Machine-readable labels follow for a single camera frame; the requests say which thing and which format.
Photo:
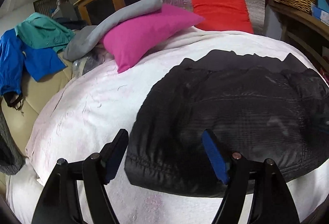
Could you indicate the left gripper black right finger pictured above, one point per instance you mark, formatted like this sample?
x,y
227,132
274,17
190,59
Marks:
x,y
272,201

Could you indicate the white pink bed blanket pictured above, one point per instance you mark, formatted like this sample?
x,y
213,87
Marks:
x,y
89,111

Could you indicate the teal jacket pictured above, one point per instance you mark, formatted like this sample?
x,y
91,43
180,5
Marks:
x,y
38,31

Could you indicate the light blue cardboard box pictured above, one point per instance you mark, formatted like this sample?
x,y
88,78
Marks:
x,y
323,5

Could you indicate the magenta pillow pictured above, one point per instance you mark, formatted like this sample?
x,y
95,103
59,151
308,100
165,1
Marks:
x,y
129,41

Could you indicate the beige sofa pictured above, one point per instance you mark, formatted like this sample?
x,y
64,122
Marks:
x,y
38,100

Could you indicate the white blue tissue pack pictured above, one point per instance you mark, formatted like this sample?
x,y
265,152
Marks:
x,y
320,14

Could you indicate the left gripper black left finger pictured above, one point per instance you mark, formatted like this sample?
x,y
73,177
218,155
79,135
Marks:
x,y
59,201

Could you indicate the grey folded garment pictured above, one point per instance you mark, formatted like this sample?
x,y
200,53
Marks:
x,y
89,36

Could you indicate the wooden side table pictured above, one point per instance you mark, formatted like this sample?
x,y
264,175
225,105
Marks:
x,y
305,33

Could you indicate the blue jacket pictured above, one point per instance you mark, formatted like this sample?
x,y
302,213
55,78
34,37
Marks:
x,y
17,57

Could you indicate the black puffer jacket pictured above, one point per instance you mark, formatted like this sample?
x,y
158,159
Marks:
x,y
262,107

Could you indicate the black jacket on sofa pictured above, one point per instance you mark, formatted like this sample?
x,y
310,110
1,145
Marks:
x,y
11,158

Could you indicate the red cushion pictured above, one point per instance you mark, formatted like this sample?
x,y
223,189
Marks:
x,y
223,15

